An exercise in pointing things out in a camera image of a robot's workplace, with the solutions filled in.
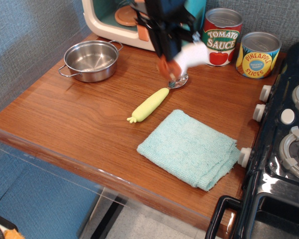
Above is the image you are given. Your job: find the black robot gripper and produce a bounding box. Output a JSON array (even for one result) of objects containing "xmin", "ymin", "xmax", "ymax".
[{"xmin": 130, "ymin": 0, "xmax": 201, "ymax": 61}]

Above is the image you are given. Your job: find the brown plush toy mushroom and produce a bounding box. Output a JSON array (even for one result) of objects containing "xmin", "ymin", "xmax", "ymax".
[{"xmin": 157, "ymin": 42, "xmax": 210, "ymax": 80}]

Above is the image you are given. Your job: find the light blue folded cloth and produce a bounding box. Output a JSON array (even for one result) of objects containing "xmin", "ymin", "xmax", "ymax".
[{"xmin": 137, "ymin": 110, "xmax": 240, "ymax": 191}]

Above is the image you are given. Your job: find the teal toy microwave oven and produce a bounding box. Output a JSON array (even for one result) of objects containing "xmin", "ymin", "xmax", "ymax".
[{"xmin": 82, "ymin": 0, "xmax": 206, "ymax": 51}]

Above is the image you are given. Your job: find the tomato sauce toy can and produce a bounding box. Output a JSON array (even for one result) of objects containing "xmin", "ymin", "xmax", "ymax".
[{"xmin": 202, "ymin": 8, "xmax": 243, "ymax": 66}]

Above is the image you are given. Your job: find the small stainless steel pot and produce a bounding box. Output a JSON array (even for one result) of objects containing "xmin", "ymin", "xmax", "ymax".
[{"xmin": 58, "ymin": 40, "xmax": 124, "ymax": 83}]

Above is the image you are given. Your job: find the pineapple slices toy can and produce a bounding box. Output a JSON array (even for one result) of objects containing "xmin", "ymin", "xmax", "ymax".
[{"xmin": 236, "ymin": 32, "xmax": 282, "ymax": 79}]

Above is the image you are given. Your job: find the black toy stove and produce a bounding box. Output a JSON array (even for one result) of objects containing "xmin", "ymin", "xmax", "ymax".
[{"xmin": 206, "ymin": 42, "xmax": 299, "ymax": 239}]

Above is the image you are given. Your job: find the orange plush item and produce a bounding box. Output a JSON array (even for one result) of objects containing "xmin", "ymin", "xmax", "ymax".
[{"xmin": 3, "ymin": 229, "xmax": 25, "ymax": 239}]

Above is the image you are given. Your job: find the spoon with green corn handle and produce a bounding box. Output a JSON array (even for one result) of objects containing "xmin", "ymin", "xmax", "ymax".
[{"xmin": 127, "ymin": 73, "xmax": 188, "ymax": 123}]

